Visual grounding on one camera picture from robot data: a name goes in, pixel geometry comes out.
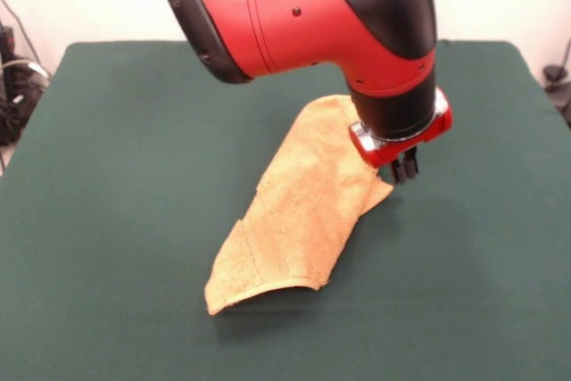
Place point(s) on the dark green table cloth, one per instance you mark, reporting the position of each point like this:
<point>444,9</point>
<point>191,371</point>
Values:
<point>111,220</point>

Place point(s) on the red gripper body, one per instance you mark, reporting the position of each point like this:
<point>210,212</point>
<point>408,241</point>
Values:
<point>388,153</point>

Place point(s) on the tan terry towel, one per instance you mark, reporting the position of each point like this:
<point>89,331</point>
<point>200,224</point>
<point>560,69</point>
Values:
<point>303,211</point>

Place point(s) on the black upright power strip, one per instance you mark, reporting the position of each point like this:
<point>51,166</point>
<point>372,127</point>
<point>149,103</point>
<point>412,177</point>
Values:
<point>6,42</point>

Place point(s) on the small black power adapter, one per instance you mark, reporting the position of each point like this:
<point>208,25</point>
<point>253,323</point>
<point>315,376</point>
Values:
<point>553,73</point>

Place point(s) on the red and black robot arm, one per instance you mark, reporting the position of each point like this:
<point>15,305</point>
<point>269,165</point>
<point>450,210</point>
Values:
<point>303,15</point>

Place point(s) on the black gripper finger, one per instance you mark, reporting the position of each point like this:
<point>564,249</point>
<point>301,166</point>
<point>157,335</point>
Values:
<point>412,166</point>
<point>396,172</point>

